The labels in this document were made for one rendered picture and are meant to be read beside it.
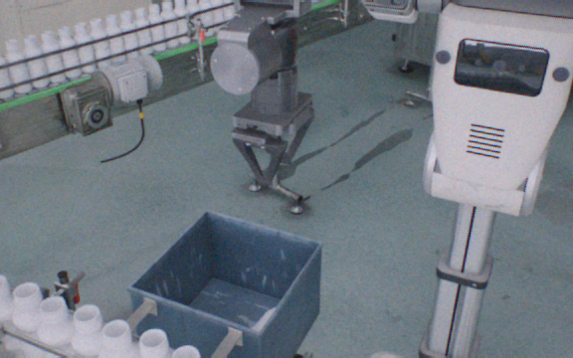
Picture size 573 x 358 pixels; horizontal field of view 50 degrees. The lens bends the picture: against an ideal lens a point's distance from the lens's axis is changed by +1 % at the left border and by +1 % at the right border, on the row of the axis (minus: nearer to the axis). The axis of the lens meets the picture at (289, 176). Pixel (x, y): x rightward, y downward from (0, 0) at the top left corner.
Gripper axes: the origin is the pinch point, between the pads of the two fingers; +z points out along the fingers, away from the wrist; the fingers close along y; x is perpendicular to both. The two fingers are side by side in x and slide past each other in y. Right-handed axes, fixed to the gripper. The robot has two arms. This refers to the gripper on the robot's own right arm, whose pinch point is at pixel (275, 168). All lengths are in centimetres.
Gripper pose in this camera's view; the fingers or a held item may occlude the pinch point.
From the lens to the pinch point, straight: 80.1
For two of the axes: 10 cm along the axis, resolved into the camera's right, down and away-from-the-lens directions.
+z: 0.0, 8.6, 5.2
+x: 9.1, 2.1, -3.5
